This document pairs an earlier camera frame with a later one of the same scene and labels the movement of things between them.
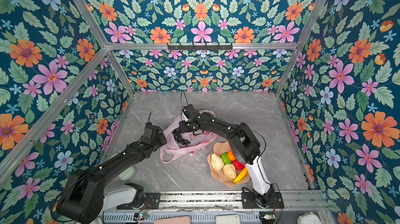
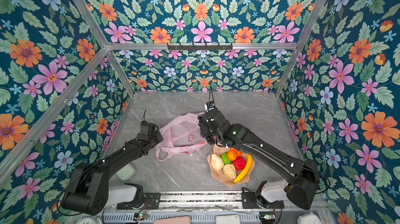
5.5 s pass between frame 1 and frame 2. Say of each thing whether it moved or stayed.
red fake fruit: stayed
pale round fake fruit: stayed
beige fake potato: stayed
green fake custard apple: stayed
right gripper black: moved
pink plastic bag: stayed
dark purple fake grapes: moved
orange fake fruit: moved
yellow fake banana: stayed
